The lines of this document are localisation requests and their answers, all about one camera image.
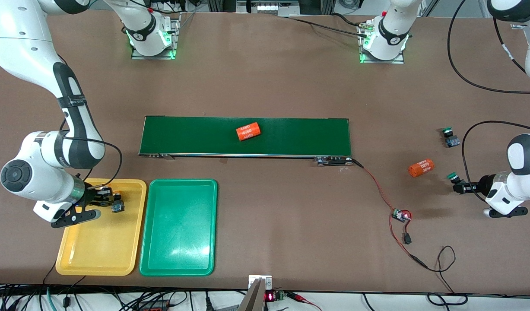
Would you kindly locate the orange cylinder battery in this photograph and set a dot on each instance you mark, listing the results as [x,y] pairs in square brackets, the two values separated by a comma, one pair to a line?
[421,167]
[248,131]

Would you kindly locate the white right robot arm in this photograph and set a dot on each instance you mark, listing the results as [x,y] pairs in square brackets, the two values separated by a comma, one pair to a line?
[18,43]

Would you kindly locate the green push button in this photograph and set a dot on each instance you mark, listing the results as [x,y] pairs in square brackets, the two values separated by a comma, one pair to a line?
[452,176]
[450,138]

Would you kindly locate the green conveyor belt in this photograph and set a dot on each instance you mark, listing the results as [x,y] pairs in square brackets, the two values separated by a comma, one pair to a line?
[312,138]

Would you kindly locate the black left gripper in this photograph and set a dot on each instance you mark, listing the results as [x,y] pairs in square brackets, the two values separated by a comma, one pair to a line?
[482,185]

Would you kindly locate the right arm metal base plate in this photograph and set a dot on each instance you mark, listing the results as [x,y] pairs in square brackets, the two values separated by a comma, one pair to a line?
[137,54]

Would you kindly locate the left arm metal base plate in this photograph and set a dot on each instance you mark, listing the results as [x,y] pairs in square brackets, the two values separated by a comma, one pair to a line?
[398,60]

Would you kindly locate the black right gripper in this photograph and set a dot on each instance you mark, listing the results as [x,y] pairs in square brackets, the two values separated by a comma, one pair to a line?
[92,195]

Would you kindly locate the grey metal camera bracket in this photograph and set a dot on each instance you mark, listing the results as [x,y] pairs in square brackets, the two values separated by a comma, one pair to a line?
[254,298]

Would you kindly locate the orange power strip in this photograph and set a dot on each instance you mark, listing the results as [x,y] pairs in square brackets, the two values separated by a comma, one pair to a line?
[152,306]

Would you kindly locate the red digit display module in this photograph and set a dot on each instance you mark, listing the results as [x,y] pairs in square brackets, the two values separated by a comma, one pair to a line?
[270,296]

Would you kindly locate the yellow plastic tray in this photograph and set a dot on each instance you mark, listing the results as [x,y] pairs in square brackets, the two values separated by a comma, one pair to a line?
[100,242]

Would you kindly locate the red clip lead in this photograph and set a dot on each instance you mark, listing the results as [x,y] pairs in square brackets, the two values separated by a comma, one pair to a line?
[299,298]

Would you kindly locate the aluminium table corner bracket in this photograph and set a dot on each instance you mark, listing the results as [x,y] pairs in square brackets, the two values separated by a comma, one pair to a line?
[518,26]

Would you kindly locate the green plastic tray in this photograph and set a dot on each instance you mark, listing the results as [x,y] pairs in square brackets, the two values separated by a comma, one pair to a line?
[178,229]

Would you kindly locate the small green circuit board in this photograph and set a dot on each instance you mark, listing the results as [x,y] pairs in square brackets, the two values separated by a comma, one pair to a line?
[400,214]

